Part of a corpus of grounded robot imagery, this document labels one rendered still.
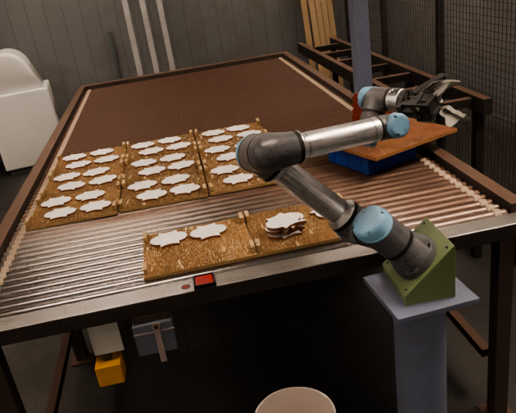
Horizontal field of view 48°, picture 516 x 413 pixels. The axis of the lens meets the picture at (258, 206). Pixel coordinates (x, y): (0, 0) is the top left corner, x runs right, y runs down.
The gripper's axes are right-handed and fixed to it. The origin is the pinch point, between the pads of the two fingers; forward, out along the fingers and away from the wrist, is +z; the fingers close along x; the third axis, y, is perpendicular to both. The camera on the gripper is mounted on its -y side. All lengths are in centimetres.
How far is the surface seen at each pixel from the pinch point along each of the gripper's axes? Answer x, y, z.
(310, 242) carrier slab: -36, 40, -50
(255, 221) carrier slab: -38, 38, -80
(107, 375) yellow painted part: -28, 117, -85
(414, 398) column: -75, 66, -6
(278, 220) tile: -31, 38, -64
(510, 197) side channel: -63, -16, -4
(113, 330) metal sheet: -17, 105, -84
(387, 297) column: -39, 50, -13
